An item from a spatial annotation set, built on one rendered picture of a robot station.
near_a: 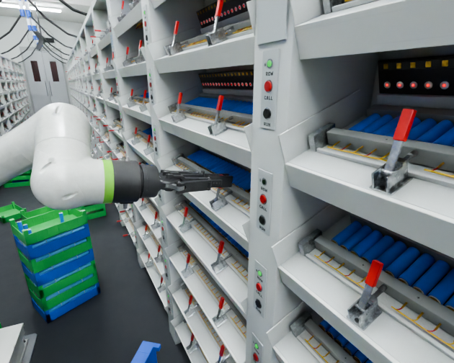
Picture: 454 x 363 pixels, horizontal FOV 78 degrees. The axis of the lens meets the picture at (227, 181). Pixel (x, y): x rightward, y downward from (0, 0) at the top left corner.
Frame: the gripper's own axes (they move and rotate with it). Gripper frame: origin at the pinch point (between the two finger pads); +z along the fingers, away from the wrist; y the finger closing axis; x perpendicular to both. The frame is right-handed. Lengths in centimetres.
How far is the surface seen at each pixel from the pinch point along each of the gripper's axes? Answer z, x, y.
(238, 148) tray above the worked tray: -4.0, 10.8, 13.5
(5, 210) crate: -83, -111, -274
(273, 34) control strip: -7.5, 29.8, 23.7
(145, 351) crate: -7, -80, -29
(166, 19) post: -4, 44, -42
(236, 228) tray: -0.3, -8.2, 11.9
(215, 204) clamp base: -0.6, -6.2, 1.0
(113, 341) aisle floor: -13, -101, -60
